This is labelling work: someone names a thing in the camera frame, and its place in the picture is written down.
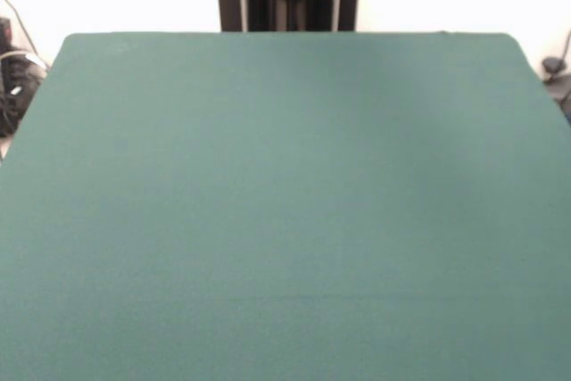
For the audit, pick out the dark green table cloth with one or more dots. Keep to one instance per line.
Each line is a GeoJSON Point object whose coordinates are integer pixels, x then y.
{"type": "Point", "coordinates": [267, 220]}

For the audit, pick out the black stand base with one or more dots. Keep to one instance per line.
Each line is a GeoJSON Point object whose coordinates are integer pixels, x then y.
{"type": "Point", "coordinates": [555, 69]}
{"type": "Point", "coordinates": [18, 95]}

